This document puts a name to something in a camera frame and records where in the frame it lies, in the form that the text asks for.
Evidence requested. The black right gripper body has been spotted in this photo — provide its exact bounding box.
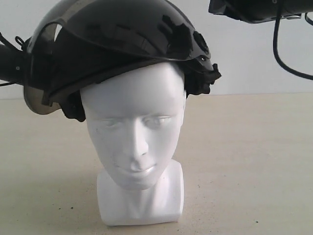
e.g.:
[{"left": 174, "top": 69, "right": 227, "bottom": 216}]
[{"left": 208, "top": 0, "right": 313, "bottom": 24}]

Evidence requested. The black helmet with visor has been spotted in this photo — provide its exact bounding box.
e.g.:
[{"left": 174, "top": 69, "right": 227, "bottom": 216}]
[{"left": 23, "top": 0, "right": 221, "bottom": 122}]

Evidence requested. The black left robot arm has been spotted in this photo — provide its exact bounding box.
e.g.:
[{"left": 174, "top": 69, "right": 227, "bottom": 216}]
[{"left": 0, "top": 42, "right": 29, "bottom": 87}]

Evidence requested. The white mannequin head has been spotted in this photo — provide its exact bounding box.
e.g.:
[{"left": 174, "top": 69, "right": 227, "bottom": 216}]
[{"left": 80, "top": 62, "right": 186, "bottom": 226}]

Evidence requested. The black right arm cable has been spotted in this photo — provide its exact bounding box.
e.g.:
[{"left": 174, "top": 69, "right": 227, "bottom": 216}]
[{"left": 272, "top": 0, "right": 313, "bottom": 80}]

